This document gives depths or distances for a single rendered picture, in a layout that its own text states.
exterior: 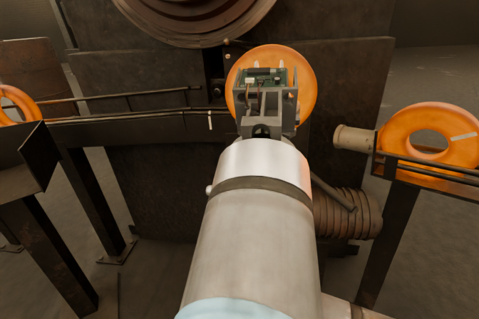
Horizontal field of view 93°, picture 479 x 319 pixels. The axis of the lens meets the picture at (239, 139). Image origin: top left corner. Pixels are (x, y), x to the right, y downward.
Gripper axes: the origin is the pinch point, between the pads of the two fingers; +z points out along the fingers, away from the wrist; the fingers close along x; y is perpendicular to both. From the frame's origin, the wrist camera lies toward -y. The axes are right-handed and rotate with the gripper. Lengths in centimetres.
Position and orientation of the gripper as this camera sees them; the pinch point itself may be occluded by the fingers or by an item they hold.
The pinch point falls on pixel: (269, 81)
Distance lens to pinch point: 40.4
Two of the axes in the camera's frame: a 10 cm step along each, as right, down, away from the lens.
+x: -9.9, -0.2, 1.6
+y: -1.0, -7.2, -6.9
